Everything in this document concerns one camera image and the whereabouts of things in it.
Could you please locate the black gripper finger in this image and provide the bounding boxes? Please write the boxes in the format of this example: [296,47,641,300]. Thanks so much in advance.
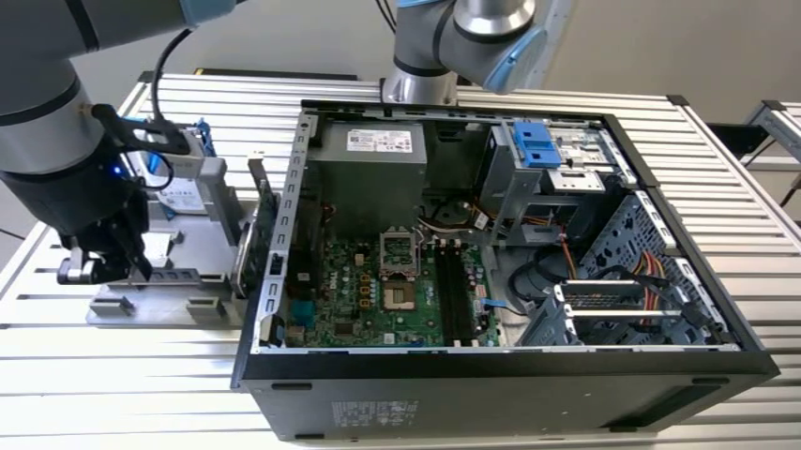
[121,196,154,283]

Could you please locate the dark RAM stick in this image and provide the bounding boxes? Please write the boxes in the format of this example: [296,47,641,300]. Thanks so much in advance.
[127,266,203,285]

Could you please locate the black RAM slot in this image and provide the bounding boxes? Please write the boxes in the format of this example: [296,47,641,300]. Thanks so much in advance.
[453,238,482,349]
[435,238,465,349]

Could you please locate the hard disk in blue carrier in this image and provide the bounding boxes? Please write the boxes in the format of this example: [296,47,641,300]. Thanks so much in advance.
[121,116,218,218]

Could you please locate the grey parts rack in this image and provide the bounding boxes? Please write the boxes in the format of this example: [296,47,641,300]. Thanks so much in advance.
[84,157,262,329]

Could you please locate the green graphics card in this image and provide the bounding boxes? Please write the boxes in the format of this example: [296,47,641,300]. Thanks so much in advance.
[228,148,282,301]

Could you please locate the green motherboard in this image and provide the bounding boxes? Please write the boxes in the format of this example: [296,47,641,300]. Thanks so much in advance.
[282,232,507,351]

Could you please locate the grey power supply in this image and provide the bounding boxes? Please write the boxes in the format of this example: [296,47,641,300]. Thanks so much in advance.
[306,119,431,226]

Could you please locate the metal socket cover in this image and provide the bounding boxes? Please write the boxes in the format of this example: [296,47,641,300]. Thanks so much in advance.
[379,226,419,278]

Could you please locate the CPU socket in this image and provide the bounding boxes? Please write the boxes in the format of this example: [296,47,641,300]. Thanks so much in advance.
[380,279,419,311]

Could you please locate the black open PC case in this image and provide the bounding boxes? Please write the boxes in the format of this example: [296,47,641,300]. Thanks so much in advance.
[230,97,782,442]

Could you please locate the metal drive cage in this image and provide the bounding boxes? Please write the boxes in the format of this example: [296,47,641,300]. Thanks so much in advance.
[479,119,634,248]

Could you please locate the blue plastic drive latch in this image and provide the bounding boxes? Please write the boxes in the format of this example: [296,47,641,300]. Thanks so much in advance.
[510,120,559,169]

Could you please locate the metal disk bay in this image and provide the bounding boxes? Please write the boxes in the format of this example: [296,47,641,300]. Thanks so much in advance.
[517,278,690,349]

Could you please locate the black background box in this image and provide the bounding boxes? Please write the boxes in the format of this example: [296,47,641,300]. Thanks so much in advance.
[706,122,772,157]

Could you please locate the black camera cable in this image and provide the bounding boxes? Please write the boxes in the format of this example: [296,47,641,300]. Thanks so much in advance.
[151,27,196,124]

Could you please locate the power supply wire bundle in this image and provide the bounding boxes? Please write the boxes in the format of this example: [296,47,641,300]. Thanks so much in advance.
[417,196,495,235]

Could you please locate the black looped wire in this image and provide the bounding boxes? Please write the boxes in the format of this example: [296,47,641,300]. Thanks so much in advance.
[509,259,565,308]

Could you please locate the thin orange wire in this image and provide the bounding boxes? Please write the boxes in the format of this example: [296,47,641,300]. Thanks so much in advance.
[558,232,578,282]

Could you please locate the orange yellow wire bundle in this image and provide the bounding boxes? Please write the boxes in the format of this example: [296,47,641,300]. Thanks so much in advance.
[630,251,670,329]

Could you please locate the aluminium frame table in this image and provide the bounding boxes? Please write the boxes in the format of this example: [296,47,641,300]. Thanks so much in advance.
[741,99,801,171]

